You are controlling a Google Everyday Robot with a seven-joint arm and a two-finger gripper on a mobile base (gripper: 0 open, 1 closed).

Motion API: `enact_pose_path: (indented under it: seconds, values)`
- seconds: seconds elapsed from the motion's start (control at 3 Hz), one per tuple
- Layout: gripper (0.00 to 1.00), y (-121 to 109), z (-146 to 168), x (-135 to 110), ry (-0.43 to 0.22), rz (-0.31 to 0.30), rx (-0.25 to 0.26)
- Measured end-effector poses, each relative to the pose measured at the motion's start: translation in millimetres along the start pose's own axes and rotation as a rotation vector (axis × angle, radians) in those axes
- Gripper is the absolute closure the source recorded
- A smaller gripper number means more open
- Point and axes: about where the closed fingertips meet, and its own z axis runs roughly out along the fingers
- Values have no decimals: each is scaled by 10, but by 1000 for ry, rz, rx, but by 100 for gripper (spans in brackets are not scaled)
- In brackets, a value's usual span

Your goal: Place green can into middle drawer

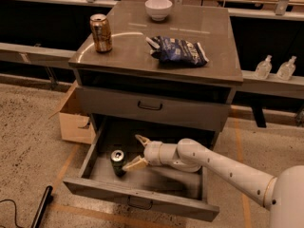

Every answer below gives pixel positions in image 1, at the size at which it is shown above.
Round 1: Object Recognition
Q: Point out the black drawer handle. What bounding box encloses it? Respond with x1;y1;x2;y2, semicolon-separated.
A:
137;101;162;111
127;196;153;210

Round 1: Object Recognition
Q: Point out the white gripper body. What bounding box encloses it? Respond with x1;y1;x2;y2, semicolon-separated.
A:
143;141;162;166

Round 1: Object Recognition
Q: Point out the black floor cable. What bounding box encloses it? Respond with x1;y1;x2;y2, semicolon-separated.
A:
0;199;27;228

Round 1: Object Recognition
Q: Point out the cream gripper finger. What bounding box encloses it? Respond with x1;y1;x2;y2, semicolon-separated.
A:
123;156;148;172
135;134;150;147

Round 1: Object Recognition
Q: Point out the black drawer handle lower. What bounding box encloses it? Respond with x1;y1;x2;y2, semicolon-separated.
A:
127;196;153;210

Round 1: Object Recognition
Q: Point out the blue chip bag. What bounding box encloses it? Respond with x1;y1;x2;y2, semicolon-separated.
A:
145;36;209;67

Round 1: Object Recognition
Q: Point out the closed grey upper drawer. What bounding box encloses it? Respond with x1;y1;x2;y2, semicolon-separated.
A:
76;86;229;131

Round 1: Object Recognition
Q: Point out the brown soda can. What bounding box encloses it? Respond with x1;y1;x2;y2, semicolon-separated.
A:
89;13;112;53

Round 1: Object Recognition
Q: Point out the black drawer handle upper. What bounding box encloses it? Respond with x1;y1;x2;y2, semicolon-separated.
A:
137;101;162;111

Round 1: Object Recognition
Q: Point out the grey drawer cabinet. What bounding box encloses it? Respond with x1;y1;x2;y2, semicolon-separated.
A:
68;0;244;163

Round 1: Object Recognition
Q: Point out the white bowl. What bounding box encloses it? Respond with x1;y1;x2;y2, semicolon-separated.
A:
145;0;173;21

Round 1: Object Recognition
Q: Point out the clear sanitizer bottle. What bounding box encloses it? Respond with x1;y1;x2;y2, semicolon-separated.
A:
254;55;272;80
276;56;296;81

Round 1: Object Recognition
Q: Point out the cardboard box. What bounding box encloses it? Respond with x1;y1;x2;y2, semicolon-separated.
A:
49;82;96;144

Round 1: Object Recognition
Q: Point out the grey metal rail shelf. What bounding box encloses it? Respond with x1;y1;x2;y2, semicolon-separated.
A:
0;43;304;100

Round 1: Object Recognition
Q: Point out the clear sanitizer bottle right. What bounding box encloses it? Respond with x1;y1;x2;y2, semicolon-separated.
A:
276;56;296;81

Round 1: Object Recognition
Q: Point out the green soda can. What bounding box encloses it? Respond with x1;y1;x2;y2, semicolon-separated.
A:
110;149;125;177

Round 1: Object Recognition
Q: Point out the clear sanitizer bottle left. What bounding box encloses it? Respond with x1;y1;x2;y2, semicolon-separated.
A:
254;55;272;80

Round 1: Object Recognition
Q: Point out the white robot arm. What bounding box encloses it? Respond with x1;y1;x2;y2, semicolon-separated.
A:
123;135;304;228

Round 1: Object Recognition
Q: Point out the black pole on floor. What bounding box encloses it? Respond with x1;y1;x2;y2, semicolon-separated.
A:
30;185;53;228

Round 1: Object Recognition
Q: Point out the open grey middle drawer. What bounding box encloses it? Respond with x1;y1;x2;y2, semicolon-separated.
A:
64;117;219;221

